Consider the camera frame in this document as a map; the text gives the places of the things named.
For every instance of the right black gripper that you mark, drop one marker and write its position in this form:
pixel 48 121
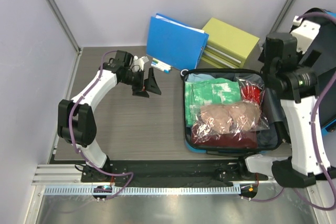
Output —
pixel 296 53

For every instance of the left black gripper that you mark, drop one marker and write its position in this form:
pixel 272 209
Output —
pixel 137 90

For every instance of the red garment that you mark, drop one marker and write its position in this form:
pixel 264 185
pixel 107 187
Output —
pixel 251 90

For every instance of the light blue towel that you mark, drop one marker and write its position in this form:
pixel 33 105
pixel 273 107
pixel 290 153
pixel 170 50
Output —
pixel 198 77

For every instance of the green white tie-dye cloth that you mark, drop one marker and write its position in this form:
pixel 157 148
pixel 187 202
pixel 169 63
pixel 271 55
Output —
pixel 208 92

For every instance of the maroon cloth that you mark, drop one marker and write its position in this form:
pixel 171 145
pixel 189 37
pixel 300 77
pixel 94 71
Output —
pixel 235 140

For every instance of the beige bra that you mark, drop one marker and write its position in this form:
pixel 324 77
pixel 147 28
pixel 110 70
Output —
pixel 217 120

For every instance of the blue suitcase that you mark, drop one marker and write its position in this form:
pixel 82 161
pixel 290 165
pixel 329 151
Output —
pixel 320 56

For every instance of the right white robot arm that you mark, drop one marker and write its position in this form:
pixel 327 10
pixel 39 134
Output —
pixel 294 104

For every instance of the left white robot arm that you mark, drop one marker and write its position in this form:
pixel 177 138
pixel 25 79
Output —
pixel 76 122

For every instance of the marker pens pack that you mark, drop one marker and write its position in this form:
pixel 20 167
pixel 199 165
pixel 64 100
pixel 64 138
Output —
pixel 160 65

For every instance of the blue file folder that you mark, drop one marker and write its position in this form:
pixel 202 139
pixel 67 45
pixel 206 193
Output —
pixel 175 43

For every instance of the olive green drawer box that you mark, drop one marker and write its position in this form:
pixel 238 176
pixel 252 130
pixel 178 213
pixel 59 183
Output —
pixel 228 46

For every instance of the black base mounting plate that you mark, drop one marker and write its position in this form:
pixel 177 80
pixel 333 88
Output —
pixel 185 173

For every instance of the right aluminium frame post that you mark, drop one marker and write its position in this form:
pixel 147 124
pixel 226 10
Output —
pixel 289 8

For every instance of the aluminium frame post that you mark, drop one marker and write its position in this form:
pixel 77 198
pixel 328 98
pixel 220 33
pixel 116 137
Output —
pixel 289 8
pixel 58 15

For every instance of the left aluminium frame post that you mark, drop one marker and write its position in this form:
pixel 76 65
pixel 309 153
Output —
pixel 58 15

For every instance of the white slotted cable duct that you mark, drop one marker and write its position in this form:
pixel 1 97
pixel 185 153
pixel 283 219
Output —
pixel 105 190

